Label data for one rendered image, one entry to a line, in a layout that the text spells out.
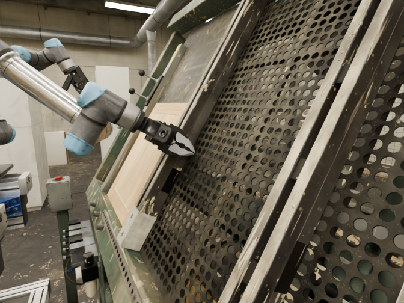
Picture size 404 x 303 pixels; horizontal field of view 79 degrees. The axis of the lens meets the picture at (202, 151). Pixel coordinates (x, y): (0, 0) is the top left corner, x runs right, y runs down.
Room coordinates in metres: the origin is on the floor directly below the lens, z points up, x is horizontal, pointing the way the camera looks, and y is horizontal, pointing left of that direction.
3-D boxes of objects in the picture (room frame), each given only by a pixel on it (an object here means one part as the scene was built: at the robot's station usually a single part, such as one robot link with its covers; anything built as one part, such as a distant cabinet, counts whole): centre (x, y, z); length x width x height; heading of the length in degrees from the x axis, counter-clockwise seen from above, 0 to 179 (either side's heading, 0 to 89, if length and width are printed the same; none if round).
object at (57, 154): (5.51, 3.45, 0.36); 0.58 x 0.45 x 0.72; 115
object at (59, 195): (1.38, 0.84, 0.84); 0.12 x 0.12 x 0.18; 29
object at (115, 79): (5.06, 1.80, 1.03); 0.61 x 0.58 x 2.05; 25
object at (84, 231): (1.03, 0.57, 0.69); 0.50 x 0.14 x 0.24; 29
